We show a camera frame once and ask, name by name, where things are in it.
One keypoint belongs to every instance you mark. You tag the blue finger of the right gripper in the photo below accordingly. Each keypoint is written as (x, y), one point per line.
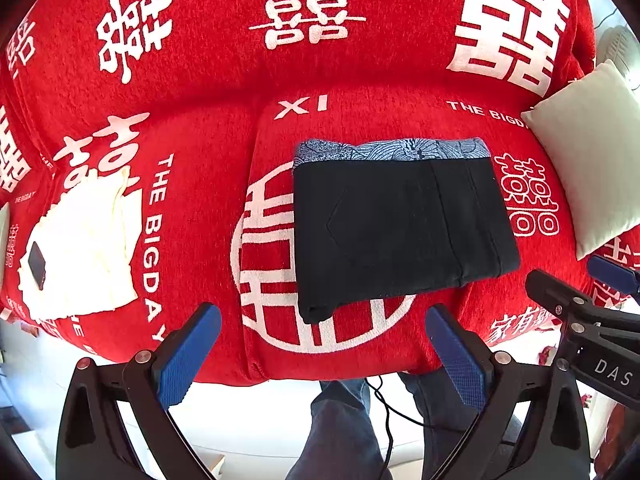
(562, 301)
(613, 283)

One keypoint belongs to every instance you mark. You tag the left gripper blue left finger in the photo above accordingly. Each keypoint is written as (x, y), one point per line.
(181, 355)

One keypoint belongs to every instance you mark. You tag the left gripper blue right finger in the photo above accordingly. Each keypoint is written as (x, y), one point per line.
(464, 355)

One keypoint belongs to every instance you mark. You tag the black pants with floral trim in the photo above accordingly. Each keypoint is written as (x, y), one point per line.
(393, 218)

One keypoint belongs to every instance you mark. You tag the cream pillow on right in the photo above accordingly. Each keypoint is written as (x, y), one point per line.
(590, 131)

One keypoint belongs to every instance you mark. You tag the cream pillow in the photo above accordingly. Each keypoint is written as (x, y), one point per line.
(4, 230)
(590, 131)

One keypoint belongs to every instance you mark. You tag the black phone on bed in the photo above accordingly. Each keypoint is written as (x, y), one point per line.
(37, 265)

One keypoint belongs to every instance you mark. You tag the cream pillow on left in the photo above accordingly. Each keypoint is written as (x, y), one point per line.
(4, 230)

